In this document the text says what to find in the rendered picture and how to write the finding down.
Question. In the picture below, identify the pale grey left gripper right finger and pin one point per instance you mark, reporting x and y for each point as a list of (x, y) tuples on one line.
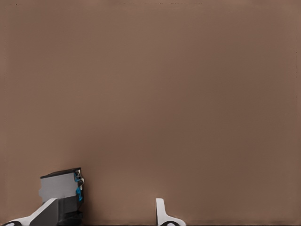
[(160, 212)]

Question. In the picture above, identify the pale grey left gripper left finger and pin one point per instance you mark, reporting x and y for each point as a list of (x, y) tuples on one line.
[(41, 213)]

